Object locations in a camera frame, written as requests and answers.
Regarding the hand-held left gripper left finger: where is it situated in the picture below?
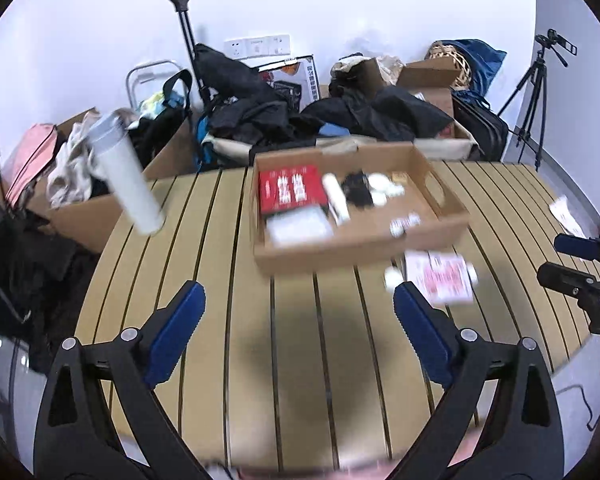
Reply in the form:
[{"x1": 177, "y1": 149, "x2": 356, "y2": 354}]
[{"x1": 32, "y1": 280, "x2": 208, "y2": 480}]

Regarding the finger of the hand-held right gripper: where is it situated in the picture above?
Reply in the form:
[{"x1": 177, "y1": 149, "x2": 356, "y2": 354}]
[
  {"x1": 536, "y1": 262, "x2": 600, "y2": 307},
  {"x1": 553, "y1": 232, "x2": 600, "y2": 263}
]

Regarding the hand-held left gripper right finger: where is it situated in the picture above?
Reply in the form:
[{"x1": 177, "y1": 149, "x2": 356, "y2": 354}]
[{"x1": 385, "y1": 281, "x2": 566, "y2": 480}]

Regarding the pink wet wipes packet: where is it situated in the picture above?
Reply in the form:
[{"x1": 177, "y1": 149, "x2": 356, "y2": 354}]
[{"x1": 404, "y1": 251, "x2": 479, "y2": 307}]

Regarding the shallow cardboard tray box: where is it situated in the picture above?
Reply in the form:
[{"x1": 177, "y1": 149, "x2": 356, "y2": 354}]
[{"x1": 249, "y1": 142, "x2": 472, "y2": 277}]

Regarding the small black cloth item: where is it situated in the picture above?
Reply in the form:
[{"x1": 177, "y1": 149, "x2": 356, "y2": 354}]
[{"x1": 340, "y1": 172, "x2": 376, "y2": 210}]

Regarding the white tube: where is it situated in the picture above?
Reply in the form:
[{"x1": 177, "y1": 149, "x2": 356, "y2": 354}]
[{"x1": 322, "y1": 173, "x2": 352, "y2": 226}]

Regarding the white tissue pack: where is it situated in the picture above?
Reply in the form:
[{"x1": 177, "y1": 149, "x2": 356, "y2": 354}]
[{"x1": 265, "y1": 208, "x2": 334, "y2": 249}]

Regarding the small black white item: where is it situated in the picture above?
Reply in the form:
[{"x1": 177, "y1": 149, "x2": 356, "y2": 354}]
[{"x1": 389, "y1": 213, "x2": 423, "y2": 237}]

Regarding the large cardboard box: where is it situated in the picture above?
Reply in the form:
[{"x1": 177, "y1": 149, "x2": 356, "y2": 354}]
[{"x1": 22, "y1": 107, "x2": 201, "y2": 255}]

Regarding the black suitcase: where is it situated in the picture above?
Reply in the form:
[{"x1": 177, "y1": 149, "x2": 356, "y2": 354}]
[{"x1": 451, "y1": 94, "x2": 509, "y2": 162}]

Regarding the white thermos bottle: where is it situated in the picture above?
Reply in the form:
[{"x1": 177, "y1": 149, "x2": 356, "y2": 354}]
[{"x1": 87, "y1": 112, "x2": 169, "y2": 235}]

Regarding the beige cloth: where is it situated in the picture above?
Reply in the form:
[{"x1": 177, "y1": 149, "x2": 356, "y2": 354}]
[{"x1": 46, "y1": 119, "x2": 112, "y2": 209}]

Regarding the blue bag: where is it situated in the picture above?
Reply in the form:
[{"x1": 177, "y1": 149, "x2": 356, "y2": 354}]
[{"x1": 442, "y1": 38, "x2": 508, "y2": 106}]

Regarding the black tote bag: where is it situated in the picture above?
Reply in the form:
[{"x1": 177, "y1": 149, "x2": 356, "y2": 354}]
[{"x1": 129, "y1": 70, "x2": 195, "y2": 168}]

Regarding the open brown cardboard box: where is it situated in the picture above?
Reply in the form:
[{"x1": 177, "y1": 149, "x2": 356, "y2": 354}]
[{"x1": 360, "y1": 56, "x2": 473, "y2": 141}]

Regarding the black jacket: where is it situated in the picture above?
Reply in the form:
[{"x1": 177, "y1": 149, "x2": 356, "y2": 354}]
[{"x1": 300, "y1": 85, "x2": 453, "y2": 143}]

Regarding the pink bag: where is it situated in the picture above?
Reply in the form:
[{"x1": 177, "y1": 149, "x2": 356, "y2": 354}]
[{"x1": 2, "y1": 122, "x2": 61, "y2": 208}]

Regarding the black clothing pile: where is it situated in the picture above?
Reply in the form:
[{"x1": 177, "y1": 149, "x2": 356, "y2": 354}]
[{"x1": 196, "y1": 97, "x2": 331, "y2": 153}]

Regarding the woven rattan basket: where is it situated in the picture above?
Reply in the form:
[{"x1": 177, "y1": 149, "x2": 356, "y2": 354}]
[{"x1": 425, "y1": 42, "x2": 473, "y2": 92}]

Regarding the green yellow cloth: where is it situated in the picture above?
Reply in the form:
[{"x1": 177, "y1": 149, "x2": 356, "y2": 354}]
[{"x1": 139, "y1": 91, "x2": 185, "y2": 120}]

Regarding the black umbrella bag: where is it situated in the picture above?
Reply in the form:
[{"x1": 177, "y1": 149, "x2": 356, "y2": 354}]
[{"x1": 192, "y1": 43, "x2": 273, "y2": 106}]

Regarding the black printed carton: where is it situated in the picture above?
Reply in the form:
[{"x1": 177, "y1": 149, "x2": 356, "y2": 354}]
[{"x1": 256, "y1": 54, "x2": 317, "y2": 112}]

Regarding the black cable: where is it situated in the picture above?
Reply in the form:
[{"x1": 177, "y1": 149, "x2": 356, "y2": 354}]
[{"x1": 554, "y1": 385, "x2": 600, "y2": 432}]

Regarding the black camera tripod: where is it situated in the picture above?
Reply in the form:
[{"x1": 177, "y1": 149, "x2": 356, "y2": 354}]
[{"x1": 496, "y1": 29, "x2": 579, "y2": 172}]

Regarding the metal folding frame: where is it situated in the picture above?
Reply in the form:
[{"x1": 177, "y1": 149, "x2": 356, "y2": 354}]
[{"x1": 126, "y1": 59, "x2": 182, "y2": 111}]

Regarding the white wall outlet strip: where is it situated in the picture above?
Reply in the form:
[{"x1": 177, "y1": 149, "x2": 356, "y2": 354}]
[{"x1": 223, "y1": 33, "x2": 291, "y2": 59}]

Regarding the black trolley handle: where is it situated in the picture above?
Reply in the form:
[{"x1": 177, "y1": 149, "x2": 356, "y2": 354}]
[{"x1": 162, "y1": 0, "x2": 217, "y2": 107}]

